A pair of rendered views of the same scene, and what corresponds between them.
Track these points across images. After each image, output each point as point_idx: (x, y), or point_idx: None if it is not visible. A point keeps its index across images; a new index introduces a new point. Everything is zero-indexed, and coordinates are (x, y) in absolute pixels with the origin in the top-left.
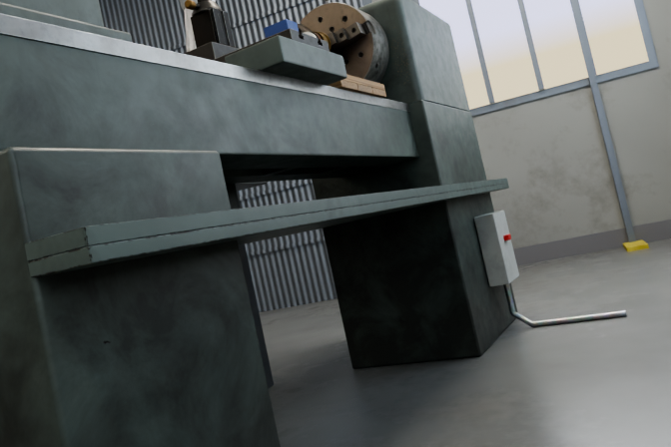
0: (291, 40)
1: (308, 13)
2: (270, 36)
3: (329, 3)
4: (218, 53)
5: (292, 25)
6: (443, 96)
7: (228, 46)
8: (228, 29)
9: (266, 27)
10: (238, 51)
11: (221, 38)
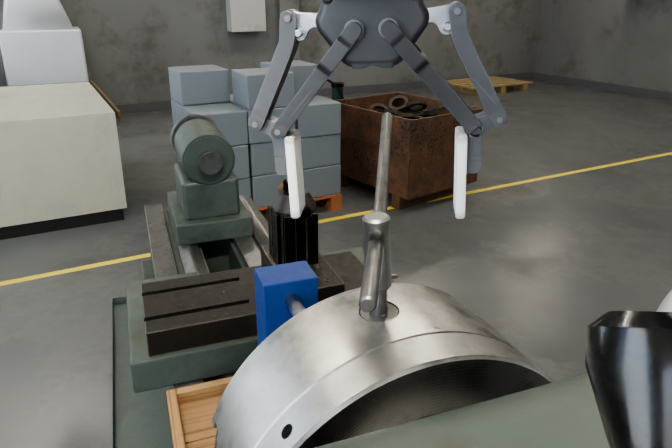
0: (126, 294)
1: (417, 285)
2: (170, 279)
3: (334, 296)
4: (262, 261)
5: (258, 285)
6: None
7: (268, 260)
8: (275, 239)
9: (299, 261)
10: (179, 274)
11: (270, 246)
